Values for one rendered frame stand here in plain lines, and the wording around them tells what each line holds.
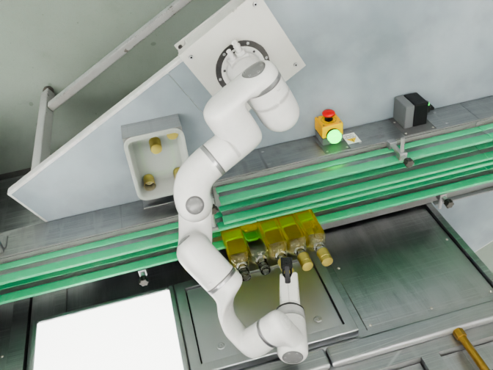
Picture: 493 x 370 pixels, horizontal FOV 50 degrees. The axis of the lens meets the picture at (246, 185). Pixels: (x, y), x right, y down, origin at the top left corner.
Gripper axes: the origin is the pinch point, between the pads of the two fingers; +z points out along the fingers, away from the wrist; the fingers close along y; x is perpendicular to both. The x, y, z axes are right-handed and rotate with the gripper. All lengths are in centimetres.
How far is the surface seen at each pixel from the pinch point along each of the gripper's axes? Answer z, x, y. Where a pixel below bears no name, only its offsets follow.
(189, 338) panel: -12.1, 28.4, -12.2
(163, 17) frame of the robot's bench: 88, 39, 44
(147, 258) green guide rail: 12.0, 42.6, -3.8
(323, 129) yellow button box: 37.8, -14.5, 21.5
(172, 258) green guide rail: 11.0, 34.6, -3.4
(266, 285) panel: 6.0, 6.5, -12.8
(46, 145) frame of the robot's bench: 49, 80, 17
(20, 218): 50, 101, -15
